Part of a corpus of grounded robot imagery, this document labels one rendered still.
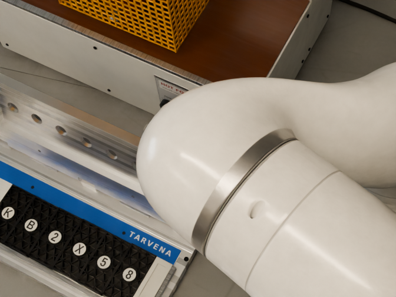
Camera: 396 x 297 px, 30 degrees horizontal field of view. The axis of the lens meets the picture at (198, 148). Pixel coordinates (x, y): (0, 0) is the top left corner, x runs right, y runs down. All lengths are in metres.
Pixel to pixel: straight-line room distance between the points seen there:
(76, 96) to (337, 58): 0.51
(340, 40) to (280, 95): 0.98
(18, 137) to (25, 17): 0.21
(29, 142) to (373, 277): 0.95
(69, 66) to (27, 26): 0.11
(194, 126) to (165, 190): 0.05
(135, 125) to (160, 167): 0.91
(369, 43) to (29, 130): 0.66
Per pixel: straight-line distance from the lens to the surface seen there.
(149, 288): 1.23
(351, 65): 1.45
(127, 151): 1.17
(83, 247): 1.27
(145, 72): 1.25
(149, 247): 1.26
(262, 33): 1.24
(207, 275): 1.26
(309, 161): 0.47
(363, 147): 0.53
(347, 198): 0.45
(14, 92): 1.23
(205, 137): 0.46
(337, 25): 1.50
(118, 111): 1.41
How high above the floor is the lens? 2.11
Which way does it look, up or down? 63 degrees down
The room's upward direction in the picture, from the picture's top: 8 degrees counter-clockwise
